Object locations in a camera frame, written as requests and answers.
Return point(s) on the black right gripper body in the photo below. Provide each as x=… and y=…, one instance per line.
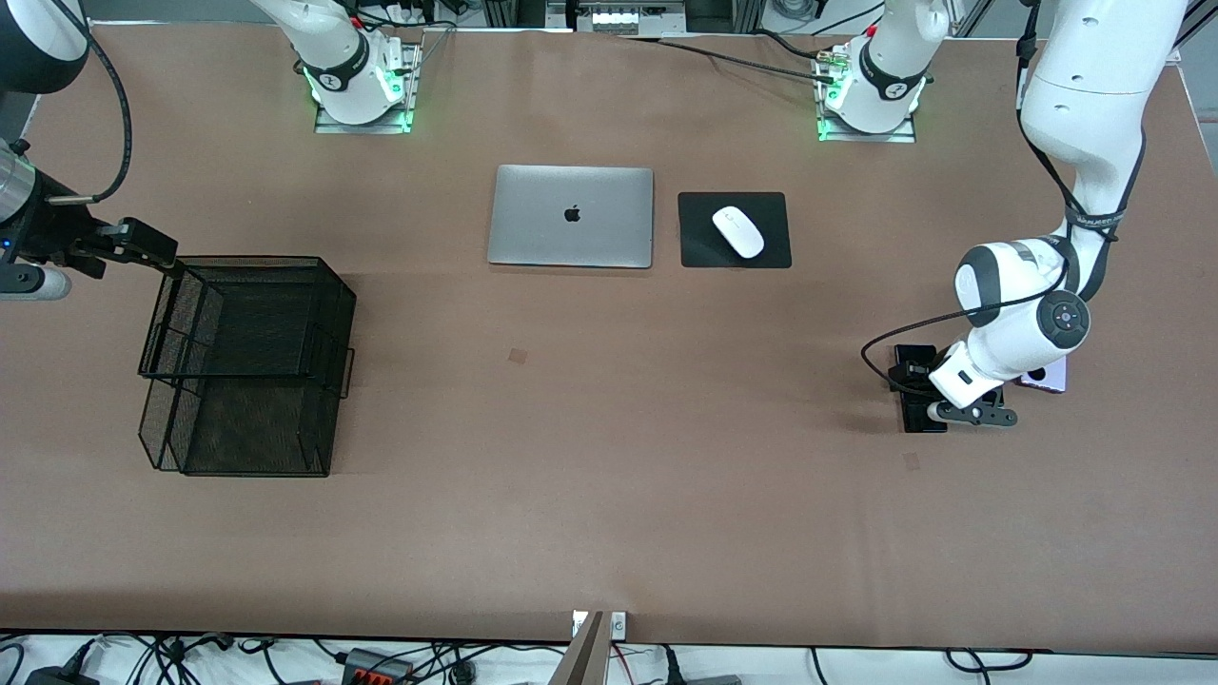
x=52, y=234

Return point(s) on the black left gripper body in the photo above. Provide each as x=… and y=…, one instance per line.
x=916, y=375

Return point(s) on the long black smartphone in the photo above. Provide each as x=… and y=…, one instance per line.
x=918, y=420

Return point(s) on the black flip phone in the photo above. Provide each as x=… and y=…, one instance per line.
x=995, y=395

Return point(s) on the lilac flip phone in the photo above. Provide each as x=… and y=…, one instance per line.
x=1047, y=382

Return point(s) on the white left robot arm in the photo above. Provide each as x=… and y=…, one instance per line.
x=1094, y=76

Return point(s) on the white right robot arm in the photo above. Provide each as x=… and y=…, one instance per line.
x=347, y=67

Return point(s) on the white computer mouse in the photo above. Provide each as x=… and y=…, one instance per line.
x=738, y=232

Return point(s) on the black mouse pad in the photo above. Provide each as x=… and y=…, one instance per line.
x=699, y=238

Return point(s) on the large paper table cover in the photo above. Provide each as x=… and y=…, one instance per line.
x=609, y=523

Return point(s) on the silver closed laptop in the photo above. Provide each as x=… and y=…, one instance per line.
x=533, y=209

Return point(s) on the black power adapter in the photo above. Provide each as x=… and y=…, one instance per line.
x=57, y=677

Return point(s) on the control box with connectors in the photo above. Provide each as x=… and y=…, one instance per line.
x=618, y=17

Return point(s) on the black power strip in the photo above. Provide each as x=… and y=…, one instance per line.
x=376, y=666

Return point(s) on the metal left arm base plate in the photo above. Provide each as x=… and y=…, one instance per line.
x=866, y=137

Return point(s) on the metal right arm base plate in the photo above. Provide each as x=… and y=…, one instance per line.
x=362, y=127

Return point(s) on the white post bracket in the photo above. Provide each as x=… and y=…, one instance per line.
x=618, y=624

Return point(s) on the aluminium frame profile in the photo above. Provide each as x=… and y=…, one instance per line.
x=1176, y=55

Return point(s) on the grey camera post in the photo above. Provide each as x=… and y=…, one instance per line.
x=582, y=656

